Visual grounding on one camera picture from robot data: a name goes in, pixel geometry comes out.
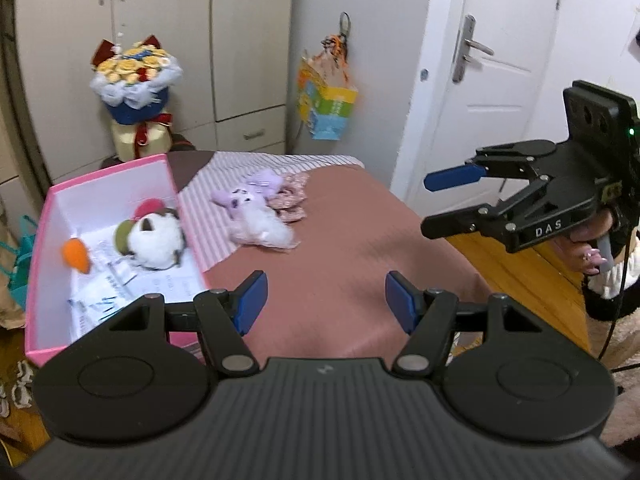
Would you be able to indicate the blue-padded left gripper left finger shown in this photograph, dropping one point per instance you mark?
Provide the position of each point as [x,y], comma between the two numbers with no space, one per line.
[224,318]

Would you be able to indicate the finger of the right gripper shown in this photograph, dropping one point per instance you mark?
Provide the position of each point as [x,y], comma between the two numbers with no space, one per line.
[460,222]
[453,177]

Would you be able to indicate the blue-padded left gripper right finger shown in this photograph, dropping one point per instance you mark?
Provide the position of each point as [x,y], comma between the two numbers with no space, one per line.
[427,317]

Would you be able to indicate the white brown plush toy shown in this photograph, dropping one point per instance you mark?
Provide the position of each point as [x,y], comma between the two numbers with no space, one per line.
[156,241]

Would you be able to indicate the white wipes pack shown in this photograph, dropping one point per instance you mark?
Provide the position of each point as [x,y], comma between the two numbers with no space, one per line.
[107,258]

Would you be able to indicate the green makeup sponge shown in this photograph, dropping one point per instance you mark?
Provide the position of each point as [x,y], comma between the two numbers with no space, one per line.
[121,236]

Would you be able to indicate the pink fluffy pompom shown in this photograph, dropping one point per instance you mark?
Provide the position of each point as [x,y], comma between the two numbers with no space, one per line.
[149,206]

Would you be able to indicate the white tissue pack blue print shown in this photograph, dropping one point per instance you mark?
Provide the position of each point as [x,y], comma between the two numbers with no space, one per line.
[88,312]

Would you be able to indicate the orange makeup sponge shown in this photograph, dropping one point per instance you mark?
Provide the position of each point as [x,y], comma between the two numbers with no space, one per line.
[75,255]

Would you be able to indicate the person's right hand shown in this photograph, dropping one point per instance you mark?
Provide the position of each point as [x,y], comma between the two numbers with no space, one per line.
[575,250]

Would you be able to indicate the pink floral scrunchie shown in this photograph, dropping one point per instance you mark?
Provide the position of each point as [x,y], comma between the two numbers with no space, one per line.
[288,202]

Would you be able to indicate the purple plush toy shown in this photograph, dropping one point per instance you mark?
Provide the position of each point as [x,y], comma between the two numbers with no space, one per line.
[259,187]

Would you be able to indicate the pink cardboard box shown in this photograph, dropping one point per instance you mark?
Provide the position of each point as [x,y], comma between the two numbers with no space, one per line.
[90,208]

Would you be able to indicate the colourful paper gift bag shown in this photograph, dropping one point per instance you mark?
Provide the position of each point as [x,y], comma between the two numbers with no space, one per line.
[326,93]

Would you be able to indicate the white door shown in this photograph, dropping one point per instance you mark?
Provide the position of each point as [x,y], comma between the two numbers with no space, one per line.
[494,101]

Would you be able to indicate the yellow flower bouquet blue wrap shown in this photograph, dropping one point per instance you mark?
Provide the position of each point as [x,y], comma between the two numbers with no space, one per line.
[134,85]

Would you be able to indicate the beige wardrobe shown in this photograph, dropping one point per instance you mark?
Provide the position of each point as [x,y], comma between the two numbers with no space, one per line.
[87,68]

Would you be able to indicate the silver door handle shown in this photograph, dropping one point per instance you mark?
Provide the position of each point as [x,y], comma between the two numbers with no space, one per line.
[465,44]

